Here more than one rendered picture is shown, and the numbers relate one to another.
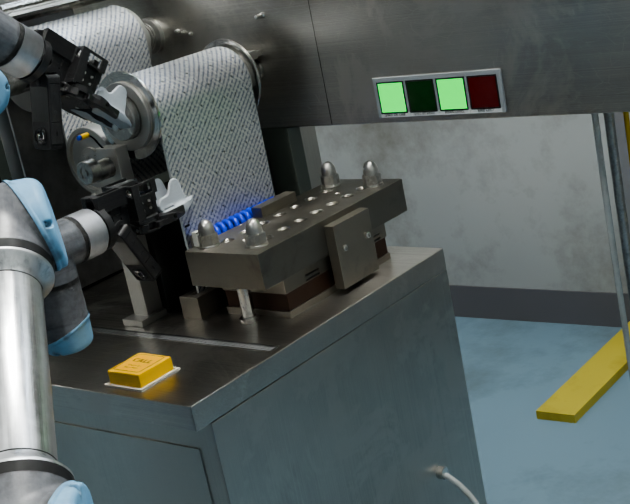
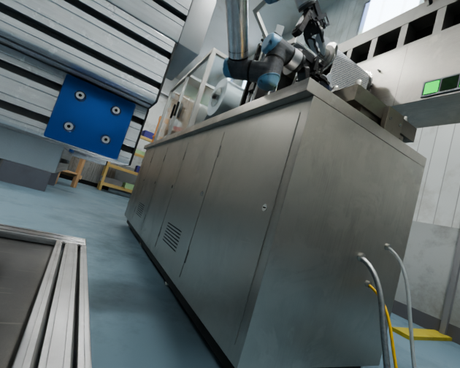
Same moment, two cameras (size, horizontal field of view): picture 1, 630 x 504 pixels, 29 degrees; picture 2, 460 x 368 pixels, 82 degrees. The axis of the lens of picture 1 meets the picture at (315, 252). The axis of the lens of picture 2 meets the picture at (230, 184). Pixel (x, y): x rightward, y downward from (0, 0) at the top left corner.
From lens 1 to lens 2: 1.36 m
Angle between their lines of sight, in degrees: 30
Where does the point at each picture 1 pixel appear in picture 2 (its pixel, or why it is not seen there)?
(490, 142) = not seen: hidden behind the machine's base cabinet
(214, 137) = (348, 82)
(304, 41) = (394, 76)
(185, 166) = (335, 79)
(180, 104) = (344, 60)
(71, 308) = (276, 65)
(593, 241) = (428, 292)
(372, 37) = (431, 66)
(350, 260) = (389, 125)
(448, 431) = (396, 234)
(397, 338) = (396, 167)
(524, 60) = not seen: outside the picture
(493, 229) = not seen: hidden behind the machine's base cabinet
